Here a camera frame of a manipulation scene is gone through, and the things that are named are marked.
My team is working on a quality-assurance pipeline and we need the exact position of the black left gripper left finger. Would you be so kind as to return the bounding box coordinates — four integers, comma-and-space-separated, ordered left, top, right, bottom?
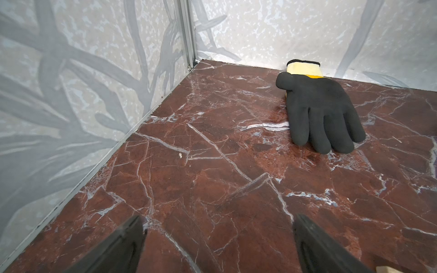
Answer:
65, 216, 147, 273

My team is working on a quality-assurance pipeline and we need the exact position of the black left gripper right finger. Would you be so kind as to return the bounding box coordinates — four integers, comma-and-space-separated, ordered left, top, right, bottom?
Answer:
293, 214, 372, 273

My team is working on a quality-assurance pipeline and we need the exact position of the short natural wooden block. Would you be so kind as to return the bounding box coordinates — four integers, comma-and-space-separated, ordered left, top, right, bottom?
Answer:
376, 266, 404, 273

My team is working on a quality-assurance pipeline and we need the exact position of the black and yellow work glove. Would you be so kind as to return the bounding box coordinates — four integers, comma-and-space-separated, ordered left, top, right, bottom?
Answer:
276, 59, 366, 154

